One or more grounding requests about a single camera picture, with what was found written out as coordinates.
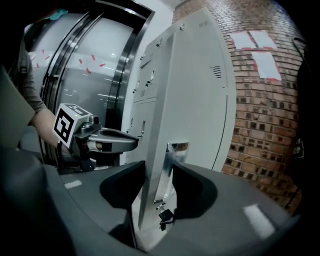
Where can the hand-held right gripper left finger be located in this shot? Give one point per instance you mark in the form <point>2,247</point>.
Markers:
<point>82,200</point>

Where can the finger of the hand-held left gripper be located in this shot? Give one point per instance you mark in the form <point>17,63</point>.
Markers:
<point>125,132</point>
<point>120,145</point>

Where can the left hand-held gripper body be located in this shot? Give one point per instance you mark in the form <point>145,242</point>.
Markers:
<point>65,125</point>

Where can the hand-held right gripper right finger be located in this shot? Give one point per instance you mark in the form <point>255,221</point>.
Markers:
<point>225,212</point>

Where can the grey metal locker door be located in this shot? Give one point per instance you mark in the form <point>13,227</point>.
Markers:
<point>160,125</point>

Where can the grey metal locker cabinet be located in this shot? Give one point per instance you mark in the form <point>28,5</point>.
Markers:
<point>200,45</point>

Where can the person's left forearm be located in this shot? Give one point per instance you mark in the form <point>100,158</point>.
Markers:
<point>42,125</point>

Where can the black locker keys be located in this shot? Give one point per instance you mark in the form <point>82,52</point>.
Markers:
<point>165,215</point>

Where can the person's left hand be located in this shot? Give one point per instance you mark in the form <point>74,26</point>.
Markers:
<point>96,145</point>

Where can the steel elevator door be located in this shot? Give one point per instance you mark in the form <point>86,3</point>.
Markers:
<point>95,87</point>

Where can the person's grey shirt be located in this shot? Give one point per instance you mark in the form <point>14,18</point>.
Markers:
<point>27,82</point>

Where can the red tape strips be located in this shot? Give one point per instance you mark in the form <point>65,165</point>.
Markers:
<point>88,70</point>

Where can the teal hair clip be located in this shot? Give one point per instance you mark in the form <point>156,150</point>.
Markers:
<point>58,14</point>

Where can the white paper sheet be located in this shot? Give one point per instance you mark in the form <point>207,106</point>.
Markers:
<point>241,40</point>
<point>263,39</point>
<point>266,65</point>

